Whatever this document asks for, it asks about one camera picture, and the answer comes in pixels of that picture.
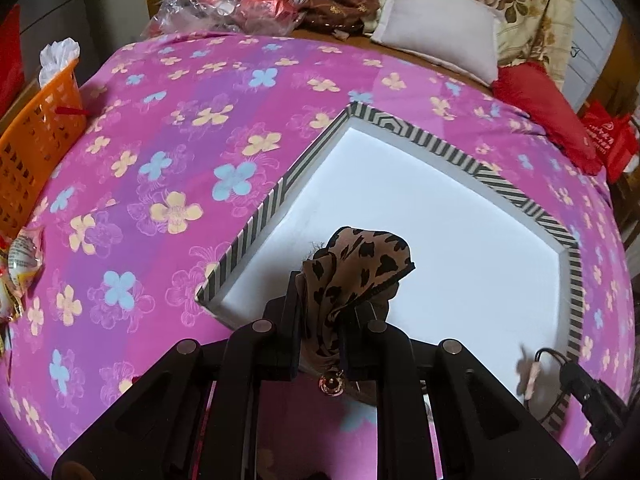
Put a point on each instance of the red heart cushion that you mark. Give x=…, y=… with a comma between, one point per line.
x=540, y=105

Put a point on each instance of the leopard print hair scrunchie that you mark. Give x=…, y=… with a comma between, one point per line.
x=350, y=270

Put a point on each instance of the pink floral bed sheet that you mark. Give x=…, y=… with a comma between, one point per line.
x=150, y=160

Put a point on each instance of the red shopping bag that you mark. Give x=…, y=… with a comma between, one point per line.
x=610, y=140

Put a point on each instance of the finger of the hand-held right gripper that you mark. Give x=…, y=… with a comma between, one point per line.
x=592, y=400

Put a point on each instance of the snack packet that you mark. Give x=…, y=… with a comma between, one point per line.
x=22, y=260

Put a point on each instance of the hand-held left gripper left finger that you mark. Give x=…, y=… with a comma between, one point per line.
x=280, y=340

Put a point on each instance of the orange plastic basket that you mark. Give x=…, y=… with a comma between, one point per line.
x=30, y=160

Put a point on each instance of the white pillow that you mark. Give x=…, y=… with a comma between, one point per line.
x=440, y=30

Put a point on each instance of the clear plastic bag pile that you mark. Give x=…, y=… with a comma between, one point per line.
x=190, y=5

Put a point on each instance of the white plastic bag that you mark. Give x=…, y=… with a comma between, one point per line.
x=59, y=57

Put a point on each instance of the striped cardboard box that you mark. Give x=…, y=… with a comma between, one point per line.
x=425, y=210

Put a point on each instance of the cream floral quilt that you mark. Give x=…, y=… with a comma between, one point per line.
x=525, y=0

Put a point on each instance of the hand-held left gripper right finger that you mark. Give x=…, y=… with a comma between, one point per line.
x=362, y=345

